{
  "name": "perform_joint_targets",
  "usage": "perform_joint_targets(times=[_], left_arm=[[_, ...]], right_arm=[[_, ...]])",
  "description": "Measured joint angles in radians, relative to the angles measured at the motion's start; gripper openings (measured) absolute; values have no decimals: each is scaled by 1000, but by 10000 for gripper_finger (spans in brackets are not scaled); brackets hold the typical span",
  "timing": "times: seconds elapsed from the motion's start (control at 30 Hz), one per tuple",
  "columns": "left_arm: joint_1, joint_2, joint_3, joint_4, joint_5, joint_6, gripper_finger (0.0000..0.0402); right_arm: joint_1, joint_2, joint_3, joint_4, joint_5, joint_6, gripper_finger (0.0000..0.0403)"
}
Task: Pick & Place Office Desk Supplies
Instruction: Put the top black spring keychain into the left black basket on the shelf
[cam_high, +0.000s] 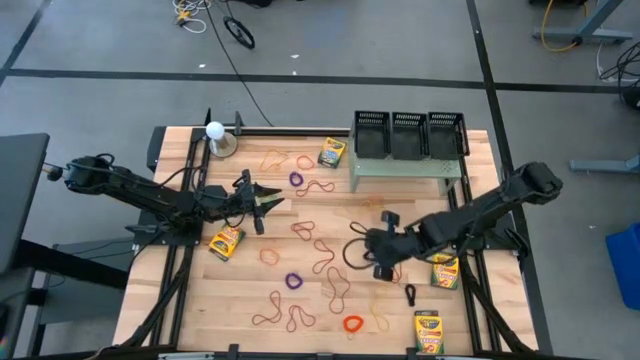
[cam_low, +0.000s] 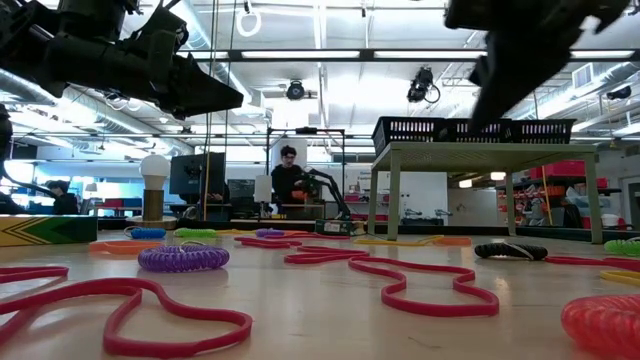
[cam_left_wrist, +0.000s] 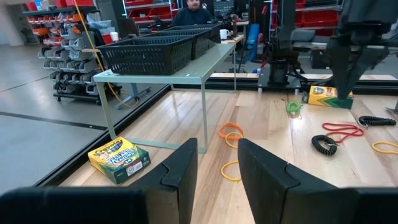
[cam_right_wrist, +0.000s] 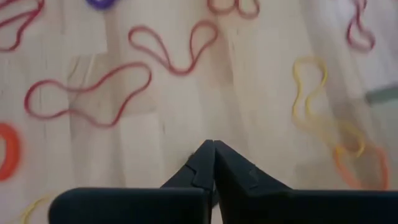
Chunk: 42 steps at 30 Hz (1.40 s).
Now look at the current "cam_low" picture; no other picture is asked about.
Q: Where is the black ceiling camera with cable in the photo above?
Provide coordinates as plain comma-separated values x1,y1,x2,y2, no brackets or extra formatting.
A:
405,66,442,105

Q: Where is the white hanging ring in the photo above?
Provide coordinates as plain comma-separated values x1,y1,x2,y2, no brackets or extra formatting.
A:
234,8,263,39

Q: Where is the black overhead light beam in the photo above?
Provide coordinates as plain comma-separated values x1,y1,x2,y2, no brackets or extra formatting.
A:
177,48,640,64

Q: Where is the red coil wristband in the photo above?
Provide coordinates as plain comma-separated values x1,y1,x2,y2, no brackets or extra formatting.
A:
560,293,640,360

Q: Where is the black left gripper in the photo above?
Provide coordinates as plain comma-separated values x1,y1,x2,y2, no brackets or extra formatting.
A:
104,44,245,120

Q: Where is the black metal frame stand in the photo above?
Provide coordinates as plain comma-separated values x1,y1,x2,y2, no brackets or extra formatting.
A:
264,126,347,221

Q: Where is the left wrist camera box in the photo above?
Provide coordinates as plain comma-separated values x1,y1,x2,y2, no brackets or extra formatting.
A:
130,5,190,64

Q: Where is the white bulb brass lamp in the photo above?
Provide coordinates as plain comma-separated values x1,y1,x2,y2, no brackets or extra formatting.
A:
125,153,179,231

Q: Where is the white box on pole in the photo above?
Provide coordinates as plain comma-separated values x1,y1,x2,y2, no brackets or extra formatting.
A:
253,174,274,204

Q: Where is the black monitor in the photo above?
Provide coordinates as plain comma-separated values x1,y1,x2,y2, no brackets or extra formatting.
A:
168,152,227,202

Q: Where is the pale green metal riser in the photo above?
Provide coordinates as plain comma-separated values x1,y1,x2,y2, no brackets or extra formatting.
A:
366,141,605,245

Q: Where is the black overhead camera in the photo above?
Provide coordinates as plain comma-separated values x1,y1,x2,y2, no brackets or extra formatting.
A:
285,79,306,102

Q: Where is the black coil wristband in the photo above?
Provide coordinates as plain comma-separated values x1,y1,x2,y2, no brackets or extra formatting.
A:
473,241,550,262

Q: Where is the person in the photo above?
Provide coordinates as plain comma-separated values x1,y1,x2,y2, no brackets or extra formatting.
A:
44,179,81,216
269,144,306,206

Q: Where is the shelf with red bins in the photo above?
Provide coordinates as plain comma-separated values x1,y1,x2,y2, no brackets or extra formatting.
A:
519,159,609,229

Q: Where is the green coil wristband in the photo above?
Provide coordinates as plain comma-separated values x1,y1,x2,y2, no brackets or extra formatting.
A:
603,237,640,258
173,227,220,239

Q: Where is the black plastic slotted basket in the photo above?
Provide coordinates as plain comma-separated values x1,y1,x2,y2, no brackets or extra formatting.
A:
439,118,516,145
371,116,446,157
509,118,577,145

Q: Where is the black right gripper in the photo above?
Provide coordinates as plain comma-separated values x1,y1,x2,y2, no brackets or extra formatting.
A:
444,0,631,130

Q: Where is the large purple coil wristband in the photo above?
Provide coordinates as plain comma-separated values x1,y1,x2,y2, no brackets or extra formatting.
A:
137,241,231,274

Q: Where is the blue coil wristband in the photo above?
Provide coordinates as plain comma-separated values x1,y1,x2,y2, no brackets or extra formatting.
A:
123,225,168,241

